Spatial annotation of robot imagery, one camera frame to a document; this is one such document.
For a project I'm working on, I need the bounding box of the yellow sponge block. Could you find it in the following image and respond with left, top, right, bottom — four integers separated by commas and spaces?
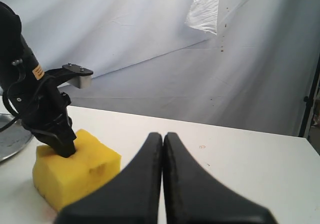
32, 129, 122, 212

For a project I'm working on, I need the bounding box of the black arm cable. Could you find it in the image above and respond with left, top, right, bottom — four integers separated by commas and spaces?
0, 58, 51, 133

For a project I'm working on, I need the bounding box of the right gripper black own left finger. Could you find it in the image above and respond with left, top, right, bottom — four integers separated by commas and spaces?
55, 132, 163, 224

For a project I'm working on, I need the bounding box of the grey backdrop cloth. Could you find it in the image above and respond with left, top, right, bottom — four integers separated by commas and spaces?
1, 0, 320, 136

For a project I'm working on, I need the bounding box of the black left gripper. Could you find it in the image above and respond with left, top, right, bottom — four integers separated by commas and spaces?
6, 76, 76, 158

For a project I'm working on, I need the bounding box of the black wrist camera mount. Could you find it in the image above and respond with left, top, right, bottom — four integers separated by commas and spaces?
45, 63, 94, 89

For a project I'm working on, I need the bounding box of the black stand pole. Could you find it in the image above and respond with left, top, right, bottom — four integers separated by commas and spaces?
298, 59, 320, 138

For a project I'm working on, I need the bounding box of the round stainless steel plate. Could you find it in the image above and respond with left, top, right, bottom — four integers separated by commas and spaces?
0, 120, 33, 162

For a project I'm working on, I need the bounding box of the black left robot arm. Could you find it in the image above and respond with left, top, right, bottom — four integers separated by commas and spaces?
0, 3, 163, 224

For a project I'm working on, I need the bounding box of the white plastic sheet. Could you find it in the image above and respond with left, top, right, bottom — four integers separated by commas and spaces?
184, 0, 253, 37

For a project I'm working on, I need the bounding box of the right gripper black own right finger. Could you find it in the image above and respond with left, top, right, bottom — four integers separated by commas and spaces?
162, 132, 277, 224

